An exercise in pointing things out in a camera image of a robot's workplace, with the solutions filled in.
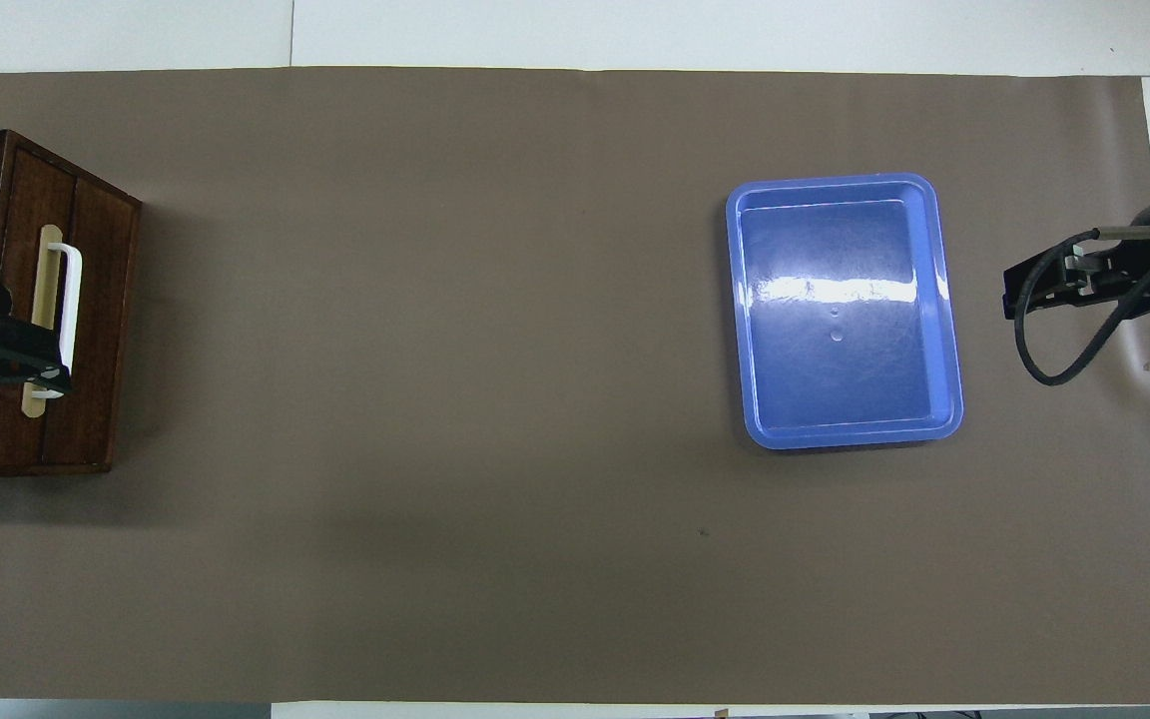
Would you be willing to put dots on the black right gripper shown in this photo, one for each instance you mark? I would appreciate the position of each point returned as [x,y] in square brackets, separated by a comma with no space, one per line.
[1144,275]

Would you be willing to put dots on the blue plastic tray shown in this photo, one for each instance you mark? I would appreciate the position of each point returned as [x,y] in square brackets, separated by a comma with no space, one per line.
[835,369]

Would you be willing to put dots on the brown paper table mat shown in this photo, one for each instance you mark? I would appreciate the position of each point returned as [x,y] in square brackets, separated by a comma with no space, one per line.
[535,399]

